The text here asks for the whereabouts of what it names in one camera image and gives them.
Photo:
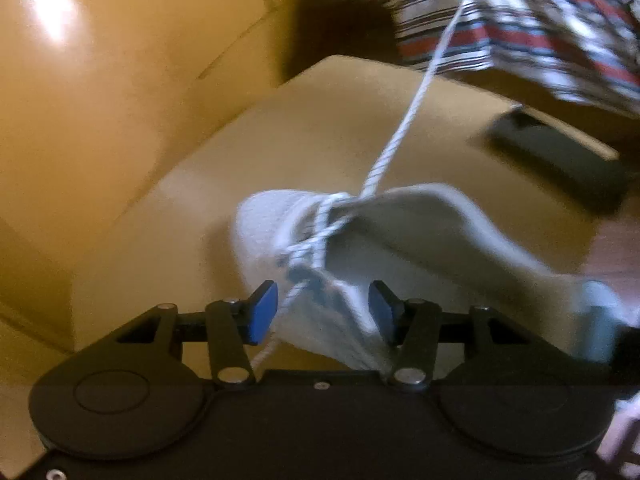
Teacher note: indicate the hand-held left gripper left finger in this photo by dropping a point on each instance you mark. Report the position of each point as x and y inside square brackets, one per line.
[262, 312]

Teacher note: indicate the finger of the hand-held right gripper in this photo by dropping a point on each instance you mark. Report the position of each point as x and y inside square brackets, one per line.
[629, 355]

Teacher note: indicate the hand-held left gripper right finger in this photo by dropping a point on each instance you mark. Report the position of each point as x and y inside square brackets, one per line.
[382, 312]

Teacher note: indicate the white and blue sneaker shoe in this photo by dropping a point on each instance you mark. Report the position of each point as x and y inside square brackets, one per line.
[425, 250]

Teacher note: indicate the white speckled shoelace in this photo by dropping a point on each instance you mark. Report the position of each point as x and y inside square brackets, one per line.
[400, 130]

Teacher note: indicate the black rectangular device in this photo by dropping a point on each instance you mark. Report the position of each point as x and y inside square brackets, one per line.
[560, 160]

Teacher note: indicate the wooden wardrobe cabinet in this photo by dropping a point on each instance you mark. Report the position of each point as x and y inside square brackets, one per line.
[125, 85]

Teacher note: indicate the striped cloth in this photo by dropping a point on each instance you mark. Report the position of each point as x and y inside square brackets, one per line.
[525, 20]

